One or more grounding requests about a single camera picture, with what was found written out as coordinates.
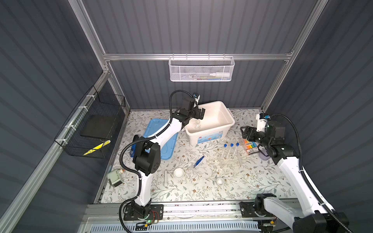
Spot highlighter pen pack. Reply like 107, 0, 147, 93
242, 139, 259, 155

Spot small white dish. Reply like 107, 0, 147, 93
216, 177, 225, 185

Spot grey purple pouch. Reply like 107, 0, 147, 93
258, 152, 271, 161

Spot black wire side basket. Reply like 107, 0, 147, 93
54, 87, 126, 159

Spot blue plastic bin lid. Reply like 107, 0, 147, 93
143, 119, 182, 160

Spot white wire wall basket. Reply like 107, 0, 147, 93
168, 56, 235, 82

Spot blue stapler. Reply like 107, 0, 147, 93
130, 135, 139, 158

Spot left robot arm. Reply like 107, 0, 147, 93
119, 90, 206, 218

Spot white bottle in basket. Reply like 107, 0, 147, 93
209, 72, 231, 78

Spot blue plastic tweezers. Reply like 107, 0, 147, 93
193, 156, 204, 168

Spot clear test tube rack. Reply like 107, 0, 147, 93
218, 147, 242, 172

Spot green tape dispenser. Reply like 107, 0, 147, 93
107, 169, 124, 187

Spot white mortar bowl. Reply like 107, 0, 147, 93
173, 168, 185, 178

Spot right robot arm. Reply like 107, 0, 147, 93
240, 113, 351, 233

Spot white plastic storage bin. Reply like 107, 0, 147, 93
185, 101, 235, 146

